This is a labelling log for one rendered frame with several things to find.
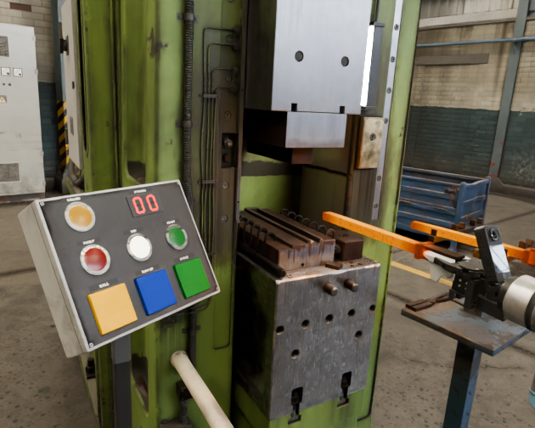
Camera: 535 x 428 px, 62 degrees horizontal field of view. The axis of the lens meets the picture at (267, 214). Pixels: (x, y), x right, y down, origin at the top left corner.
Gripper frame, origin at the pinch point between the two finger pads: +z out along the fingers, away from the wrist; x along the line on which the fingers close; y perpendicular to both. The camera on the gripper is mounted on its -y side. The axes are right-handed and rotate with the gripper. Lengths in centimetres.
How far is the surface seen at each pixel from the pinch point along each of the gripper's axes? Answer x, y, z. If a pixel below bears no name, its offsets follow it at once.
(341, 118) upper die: 2.4, -26.0, 38.9
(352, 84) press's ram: 5, -35, 39
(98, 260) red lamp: -67, -1, 19
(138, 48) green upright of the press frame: -41, -43, 91
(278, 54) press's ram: -19, -41, 39
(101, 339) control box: -69, 11, 11
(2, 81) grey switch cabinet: -83, -27, 559
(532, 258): 38.0, 6.7, -1.7
